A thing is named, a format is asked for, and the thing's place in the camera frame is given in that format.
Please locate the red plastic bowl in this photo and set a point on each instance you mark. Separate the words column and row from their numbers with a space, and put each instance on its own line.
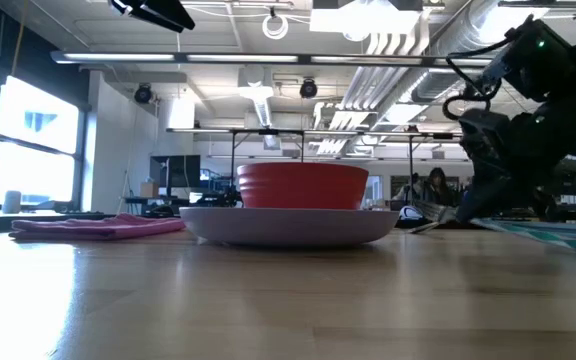
column 303, row 187

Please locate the black background table frame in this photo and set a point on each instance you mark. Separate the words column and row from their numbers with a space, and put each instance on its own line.
column 268, row 132

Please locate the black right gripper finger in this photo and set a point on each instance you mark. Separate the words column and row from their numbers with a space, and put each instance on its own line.
column 475, row 192
column 500, row 192

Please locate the white cylinder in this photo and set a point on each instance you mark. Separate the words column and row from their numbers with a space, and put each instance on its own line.
column 11, row 202

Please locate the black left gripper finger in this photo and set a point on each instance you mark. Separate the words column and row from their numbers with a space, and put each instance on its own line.
column 170, row 11
column 165, row 21

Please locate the black ceiling spotlight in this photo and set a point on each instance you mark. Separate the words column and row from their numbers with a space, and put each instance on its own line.
column 143, row 94
column 308, row 89

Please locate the black computer monitor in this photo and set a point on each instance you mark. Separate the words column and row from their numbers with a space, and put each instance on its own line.
column 175, row 172
column 574, row 177

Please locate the silver ventilation duct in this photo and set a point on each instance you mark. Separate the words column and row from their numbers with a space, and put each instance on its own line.
column 438, row 55

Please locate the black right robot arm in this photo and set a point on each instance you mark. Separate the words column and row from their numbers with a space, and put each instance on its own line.
column 568, row 70

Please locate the person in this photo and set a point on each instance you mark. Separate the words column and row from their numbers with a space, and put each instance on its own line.
column 438, row 187

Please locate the large bright window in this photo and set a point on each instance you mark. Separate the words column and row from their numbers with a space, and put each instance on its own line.
column 38, row 150

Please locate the white ceiling light panel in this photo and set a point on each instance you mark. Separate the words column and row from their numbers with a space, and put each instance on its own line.
column 368, row 20

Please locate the cardboard box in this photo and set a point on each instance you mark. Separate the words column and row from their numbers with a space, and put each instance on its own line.
column 149, row 190

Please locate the white hanging lamp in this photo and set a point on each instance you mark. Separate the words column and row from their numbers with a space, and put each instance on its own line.
column 255, row 82

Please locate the lavender round plate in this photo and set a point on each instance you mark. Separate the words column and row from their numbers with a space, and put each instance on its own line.
column 288, row 227

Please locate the pink cloth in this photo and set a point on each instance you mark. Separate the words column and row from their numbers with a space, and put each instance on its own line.
column 103, row 227

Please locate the long ceiling light bar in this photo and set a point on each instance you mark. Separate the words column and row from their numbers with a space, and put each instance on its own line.
column 243, row 58

